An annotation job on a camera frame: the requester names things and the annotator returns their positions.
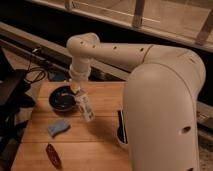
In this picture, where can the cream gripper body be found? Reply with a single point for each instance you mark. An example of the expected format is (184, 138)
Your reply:
(74, 86)

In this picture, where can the white plastic bottle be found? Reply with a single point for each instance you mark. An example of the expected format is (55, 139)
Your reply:
(85, 108)

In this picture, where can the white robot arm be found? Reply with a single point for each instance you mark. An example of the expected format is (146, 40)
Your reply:
(159, 98)

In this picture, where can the dark blue bowl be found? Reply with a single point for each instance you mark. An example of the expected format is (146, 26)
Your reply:
(62, 99)

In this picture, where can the blue object on floor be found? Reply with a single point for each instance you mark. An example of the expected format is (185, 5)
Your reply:
(59, 77)

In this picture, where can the black chair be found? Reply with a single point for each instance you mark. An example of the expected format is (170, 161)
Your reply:
(13, 97)

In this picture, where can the black striped utensil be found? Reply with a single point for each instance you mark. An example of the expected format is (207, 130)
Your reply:
(121, 129)

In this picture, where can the dark red spoon rest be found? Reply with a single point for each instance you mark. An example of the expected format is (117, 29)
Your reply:
(53, 156)

